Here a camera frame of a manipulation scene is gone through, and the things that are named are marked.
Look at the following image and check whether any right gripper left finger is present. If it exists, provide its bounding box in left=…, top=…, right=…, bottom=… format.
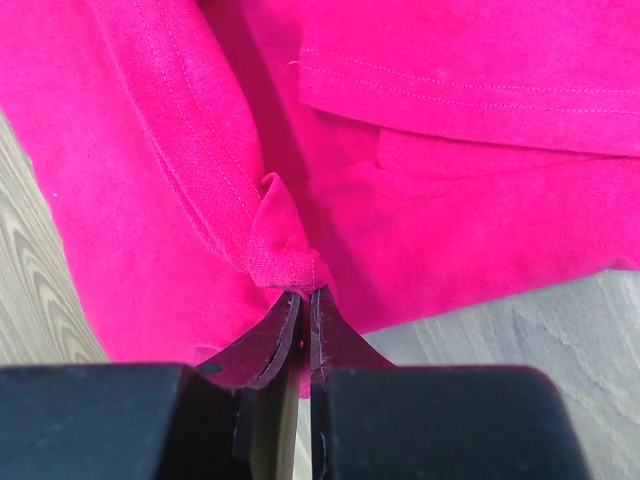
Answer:
left=1, top=293, right=302, bottom=479

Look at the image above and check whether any red t shirt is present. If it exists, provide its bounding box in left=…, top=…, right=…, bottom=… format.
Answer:
left=1, top=1, right=639, bottom=364

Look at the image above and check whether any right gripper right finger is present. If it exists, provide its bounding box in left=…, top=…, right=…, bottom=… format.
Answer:
left=309, top=288, right=590, bottom=479

